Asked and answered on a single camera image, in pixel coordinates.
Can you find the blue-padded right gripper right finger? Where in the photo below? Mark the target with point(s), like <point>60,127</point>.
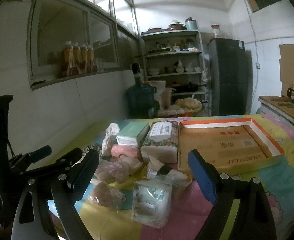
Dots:
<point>240,209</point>

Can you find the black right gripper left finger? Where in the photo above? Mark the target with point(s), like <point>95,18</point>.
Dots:
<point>73,175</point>

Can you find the pink plush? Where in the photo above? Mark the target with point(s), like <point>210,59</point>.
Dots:
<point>107,196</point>

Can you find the leopard print cloth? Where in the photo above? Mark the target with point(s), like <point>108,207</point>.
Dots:
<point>95,146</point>

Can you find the cream teddy bear pink dress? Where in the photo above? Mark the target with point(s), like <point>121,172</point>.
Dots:
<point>118,169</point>

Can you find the pink soft pack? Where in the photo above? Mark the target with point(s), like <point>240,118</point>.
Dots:
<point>129,151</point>

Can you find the white plastic bag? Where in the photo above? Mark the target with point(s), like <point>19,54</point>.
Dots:
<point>110,134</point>

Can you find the floral tissue cube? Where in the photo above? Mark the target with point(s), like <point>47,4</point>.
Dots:
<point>151,203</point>

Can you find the small white packet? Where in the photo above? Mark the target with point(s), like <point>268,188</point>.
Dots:
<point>162,172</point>

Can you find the colourful cartoon tablecloth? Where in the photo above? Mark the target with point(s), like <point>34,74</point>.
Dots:
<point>189,212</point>

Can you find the mint green tissue box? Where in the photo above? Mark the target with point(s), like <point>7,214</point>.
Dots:
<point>133,134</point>

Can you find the orange-rimmed cardboard box tray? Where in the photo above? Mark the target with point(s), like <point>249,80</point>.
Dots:
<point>232,145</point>

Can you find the floral tissue pack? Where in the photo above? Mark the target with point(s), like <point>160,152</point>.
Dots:
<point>161,142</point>

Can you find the green water jug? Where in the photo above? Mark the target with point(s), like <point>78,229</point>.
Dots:
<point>140,97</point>

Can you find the kitchen counter cabinet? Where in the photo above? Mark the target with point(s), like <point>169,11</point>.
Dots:
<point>279,109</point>

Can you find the black refrigerator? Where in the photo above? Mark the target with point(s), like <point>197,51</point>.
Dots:
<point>229,76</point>

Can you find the metal kitchen shelf rack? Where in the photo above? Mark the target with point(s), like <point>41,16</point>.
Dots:
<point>176,57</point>

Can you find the red pot with lid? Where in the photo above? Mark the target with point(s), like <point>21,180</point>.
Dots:
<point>175,25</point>

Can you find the glass jar on refrigerator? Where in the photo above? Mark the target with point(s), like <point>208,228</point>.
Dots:
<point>216,32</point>

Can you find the light blue pot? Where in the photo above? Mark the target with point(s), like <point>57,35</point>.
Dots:
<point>191,24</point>

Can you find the cardboard wall sheet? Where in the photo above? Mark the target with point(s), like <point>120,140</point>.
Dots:
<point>286,66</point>

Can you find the window cabinet frame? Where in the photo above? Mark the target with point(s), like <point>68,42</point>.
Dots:
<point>109,26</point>

